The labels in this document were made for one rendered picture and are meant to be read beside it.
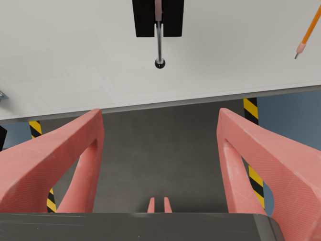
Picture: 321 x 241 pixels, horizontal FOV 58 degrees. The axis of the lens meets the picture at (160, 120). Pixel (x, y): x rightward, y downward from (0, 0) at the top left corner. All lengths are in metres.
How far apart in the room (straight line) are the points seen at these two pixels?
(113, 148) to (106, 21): 1.17
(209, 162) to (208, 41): 1.09
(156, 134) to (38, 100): 0.95
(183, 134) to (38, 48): 1.07
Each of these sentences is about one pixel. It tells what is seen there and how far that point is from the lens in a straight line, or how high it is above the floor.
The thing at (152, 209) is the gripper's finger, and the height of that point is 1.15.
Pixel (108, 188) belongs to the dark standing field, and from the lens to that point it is 1.59.
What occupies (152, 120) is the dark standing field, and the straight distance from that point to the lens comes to 1.43.
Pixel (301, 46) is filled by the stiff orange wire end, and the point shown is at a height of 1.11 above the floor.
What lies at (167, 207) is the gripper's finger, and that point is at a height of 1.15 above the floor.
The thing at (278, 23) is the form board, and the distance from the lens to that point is 0.42.
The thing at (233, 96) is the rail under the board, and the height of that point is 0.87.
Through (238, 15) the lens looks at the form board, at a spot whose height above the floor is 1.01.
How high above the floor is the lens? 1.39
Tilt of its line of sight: 77 degrees down
